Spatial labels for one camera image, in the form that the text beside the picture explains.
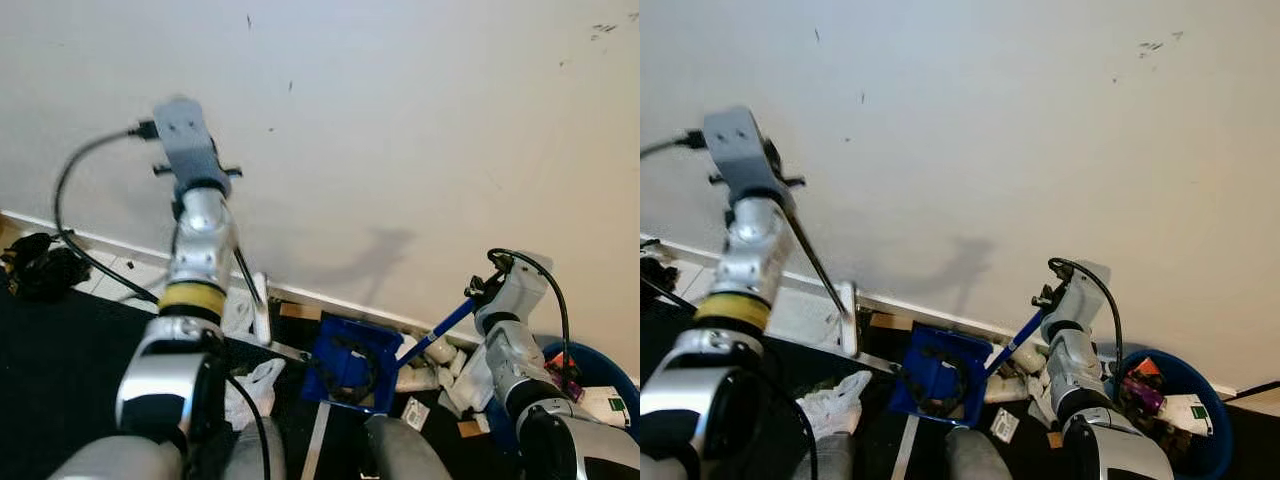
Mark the broom with thin dark handle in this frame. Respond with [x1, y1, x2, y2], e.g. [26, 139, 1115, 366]
[232, 242, 274, 348]
[783, 203, 862, 358]

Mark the blue long-handled dustpan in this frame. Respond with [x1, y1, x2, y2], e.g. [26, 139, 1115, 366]
[300, 297, 478, 417]
[887, 307, 1047, 429]

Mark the silver metal floor strip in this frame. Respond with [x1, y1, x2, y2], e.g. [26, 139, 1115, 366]
[889, 414, 922, 480]
[299, 400, 333, 480]

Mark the white crumpled paper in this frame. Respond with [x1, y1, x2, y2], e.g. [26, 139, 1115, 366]
[434, 343, 493, 417]
[998, 343, 1053, 403]

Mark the purple wrapper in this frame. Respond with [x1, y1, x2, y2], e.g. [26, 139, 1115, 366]
[1119, 374, 1167, 417]
[544, 366, 584, 403]

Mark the blue round bin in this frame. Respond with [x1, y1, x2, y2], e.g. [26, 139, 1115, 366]
[488, 338, 641, 471]
[1100, 347, 1237, 480]

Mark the white baseboard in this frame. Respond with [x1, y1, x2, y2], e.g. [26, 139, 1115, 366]
[0, 209, 483, 348]
[640, 234, 1280, 405]

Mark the black crumpled bag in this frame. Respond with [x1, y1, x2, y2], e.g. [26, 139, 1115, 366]
[640, 254, 683, 301]
[0, 231, 93, 304]

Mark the white box with green print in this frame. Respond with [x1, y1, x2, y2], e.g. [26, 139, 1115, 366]
[578, 384, 632, 431]
[1160, 392, 1217, 439]

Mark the grey right robot leg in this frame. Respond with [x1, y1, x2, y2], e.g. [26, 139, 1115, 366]
[943, 427, 1008, 480]
[363, 414, 453, 480]

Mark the grey robot leg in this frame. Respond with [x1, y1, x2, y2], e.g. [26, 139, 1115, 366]
[794, 432, 853, 480]
[943, 427, 1008, 480]
[221, 417, 287, 480]
[363, 414, 453, 480]

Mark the white plastic bag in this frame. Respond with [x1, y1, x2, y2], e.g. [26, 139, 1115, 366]
[794, 369, 874, 442]
[223, 357, 287, 432]

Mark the grey left robot leg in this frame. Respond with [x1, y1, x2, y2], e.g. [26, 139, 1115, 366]
[221, 417, 287, 480]
[794, 432, 853, 480]

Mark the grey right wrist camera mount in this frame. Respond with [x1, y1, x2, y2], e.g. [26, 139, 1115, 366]
[494, 250, 557, 319]
[1062, 260, 1113, 326]

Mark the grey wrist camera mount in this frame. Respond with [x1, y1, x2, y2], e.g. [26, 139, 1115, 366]
[702, 106, 783, 205]
[152, 96, 233, 197]
[494, 250, 557, 319]
[1062, 260, 1113, 326]

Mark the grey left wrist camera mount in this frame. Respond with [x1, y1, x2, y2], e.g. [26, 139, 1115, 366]
[152, 96, 233, 197]
[702, 106, 783, 205]

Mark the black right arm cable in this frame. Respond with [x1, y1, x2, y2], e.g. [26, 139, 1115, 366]
[1047, 257, 1127, 387]
[486, 247, 574, 383]

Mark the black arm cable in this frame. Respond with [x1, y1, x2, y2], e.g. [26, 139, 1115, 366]
[486, 247, 574, 383]
[53, 119, 166, 306]
[640, 129, 709, 161]
[1047, 257, 1127, 387]

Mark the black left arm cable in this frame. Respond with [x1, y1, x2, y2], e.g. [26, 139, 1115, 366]
[640, 129, 709, 161]
[53, 119, 166, 306]

